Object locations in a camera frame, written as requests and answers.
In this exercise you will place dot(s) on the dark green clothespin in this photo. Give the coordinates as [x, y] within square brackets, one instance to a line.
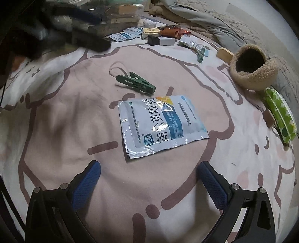
[135, 83]

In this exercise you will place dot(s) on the beige fuzzy pouch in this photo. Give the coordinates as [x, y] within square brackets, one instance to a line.
[257, 79]

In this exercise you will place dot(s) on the beige plush toy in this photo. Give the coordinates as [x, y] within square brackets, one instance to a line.
[156, 9]

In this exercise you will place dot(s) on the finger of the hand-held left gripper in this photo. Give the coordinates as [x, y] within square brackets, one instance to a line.
[93, 42]
[84, 15]

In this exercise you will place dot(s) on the black grey charger plug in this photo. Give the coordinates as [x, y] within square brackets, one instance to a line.
[161, 40]

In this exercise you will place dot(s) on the brown leather case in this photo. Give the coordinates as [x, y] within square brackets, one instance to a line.
[170, 31]

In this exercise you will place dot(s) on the beige grey quilted pillow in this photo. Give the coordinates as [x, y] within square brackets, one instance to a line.
[210, 14]

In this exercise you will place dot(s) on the teal clothespin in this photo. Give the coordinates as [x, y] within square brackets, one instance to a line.
[202, 55]

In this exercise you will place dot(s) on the clear plastic storage box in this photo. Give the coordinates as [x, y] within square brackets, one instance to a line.
[140, 7]

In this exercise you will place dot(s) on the pink cartoon printed blanket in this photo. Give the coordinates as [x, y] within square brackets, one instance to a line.
[70, 116]

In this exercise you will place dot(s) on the white blue medicine sachet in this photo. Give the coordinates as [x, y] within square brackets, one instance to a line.
[158, 123]

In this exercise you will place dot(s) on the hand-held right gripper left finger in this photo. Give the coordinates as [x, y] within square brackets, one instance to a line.
[87, 184]

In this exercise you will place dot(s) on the red snack packet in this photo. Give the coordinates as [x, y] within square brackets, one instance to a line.
[186, 33]

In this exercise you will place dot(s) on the cream wrapped bar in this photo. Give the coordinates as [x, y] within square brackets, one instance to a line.
[150, 32]

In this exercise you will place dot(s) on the small blue white sachet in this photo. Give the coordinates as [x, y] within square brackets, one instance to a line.
[133, 32]
[116, 37]

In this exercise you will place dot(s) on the wooden block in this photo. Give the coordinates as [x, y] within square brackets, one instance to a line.
[224, 55]

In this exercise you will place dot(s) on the green spotted pouch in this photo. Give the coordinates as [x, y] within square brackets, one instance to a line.
[280, 116]

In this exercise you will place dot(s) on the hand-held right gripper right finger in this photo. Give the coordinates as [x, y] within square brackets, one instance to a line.
[212, 187]

